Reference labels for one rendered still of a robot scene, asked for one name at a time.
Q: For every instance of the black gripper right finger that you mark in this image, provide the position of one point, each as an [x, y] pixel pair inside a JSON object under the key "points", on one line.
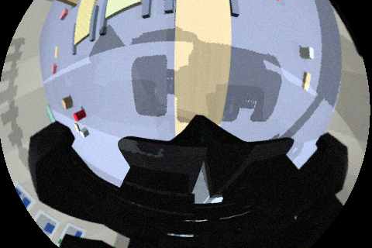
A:
{"points": [[227, 155]]}

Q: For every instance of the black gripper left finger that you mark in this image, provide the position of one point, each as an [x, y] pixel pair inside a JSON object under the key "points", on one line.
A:
{"points": [[184, 154]]}

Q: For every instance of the pink rectangular block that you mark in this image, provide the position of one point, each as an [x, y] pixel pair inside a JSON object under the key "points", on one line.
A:
{"points": [[54, 68], [64, 14]]}

